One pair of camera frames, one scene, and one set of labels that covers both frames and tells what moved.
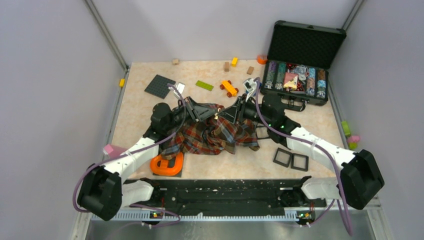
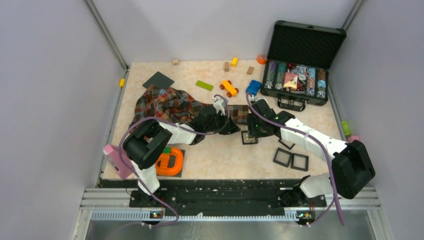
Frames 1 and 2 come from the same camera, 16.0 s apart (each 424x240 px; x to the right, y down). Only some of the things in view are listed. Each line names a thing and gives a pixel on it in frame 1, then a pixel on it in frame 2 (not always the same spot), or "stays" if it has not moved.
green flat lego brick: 204,85 stays
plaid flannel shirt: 213,134 -> 176,106
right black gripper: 234,114 -> 252,132
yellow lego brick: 234,61 stays
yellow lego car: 230,90 stays
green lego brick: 346,128 stays
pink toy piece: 353,139 stays
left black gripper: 197,112 -> 229,127
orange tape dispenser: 160,166 stays
